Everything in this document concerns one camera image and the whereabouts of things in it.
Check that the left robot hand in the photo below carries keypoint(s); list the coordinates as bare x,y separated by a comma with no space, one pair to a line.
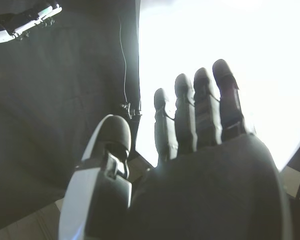
205,190

